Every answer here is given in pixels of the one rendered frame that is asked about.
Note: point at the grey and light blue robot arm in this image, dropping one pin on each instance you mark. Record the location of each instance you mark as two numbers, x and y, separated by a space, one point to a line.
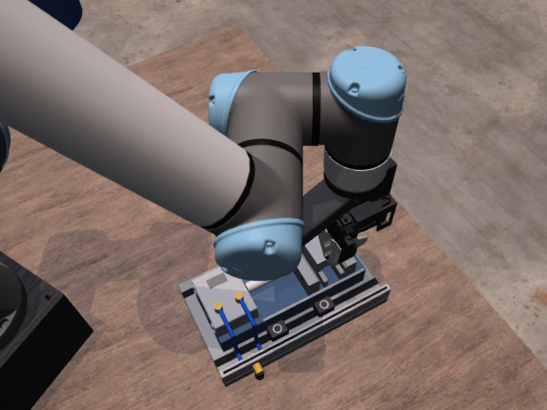
65 93

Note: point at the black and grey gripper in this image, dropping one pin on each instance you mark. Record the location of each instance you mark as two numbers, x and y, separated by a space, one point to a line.
358 219

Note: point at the grey flat bar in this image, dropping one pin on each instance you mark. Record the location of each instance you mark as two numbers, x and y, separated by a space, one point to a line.
338 270
322 277

